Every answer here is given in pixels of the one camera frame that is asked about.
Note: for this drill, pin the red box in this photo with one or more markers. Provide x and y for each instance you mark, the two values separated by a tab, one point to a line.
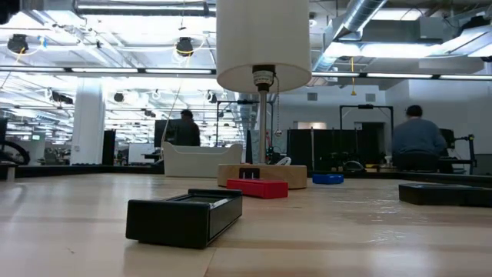
257	188

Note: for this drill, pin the blue digital timer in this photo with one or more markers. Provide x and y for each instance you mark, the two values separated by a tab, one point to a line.
328	179

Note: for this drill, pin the black digital timer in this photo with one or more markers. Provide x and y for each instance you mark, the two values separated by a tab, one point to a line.
180	223

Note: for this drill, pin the black rectangular box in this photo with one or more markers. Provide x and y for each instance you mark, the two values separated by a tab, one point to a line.
442	195

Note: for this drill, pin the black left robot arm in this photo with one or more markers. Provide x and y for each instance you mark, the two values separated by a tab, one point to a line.
7	9

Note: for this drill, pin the white plastic bin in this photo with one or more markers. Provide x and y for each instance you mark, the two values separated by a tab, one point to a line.
200	159

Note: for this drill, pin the person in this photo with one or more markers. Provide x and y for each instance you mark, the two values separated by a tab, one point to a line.
187	131
417	138

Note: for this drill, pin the black monitor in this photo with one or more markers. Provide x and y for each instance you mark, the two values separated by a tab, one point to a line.
160	134

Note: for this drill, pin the white shade wooden base lamp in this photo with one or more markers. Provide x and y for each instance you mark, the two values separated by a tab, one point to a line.
263	38

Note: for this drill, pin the black tall cabinet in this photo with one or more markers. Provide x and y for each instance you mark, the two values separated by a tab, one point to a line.
108	148

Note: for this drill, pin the white building pillar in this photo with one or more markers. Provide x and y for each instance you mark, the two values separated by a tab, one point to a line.
87	123

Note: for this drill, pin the black workstation equipment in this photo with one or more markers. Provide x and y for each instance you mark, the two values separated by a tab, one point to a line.
447	138

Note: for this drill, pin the black metal rig frame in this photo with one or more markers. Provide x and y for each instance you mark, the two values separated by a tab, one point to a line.
365	106

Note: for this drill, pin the silver ventilation duct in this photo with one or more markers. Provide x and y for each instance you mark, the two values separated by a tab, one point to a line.
361	15

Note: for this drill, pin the black aluminium table frame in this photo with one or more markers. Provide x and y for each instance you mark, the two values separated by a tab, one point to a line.
57	170

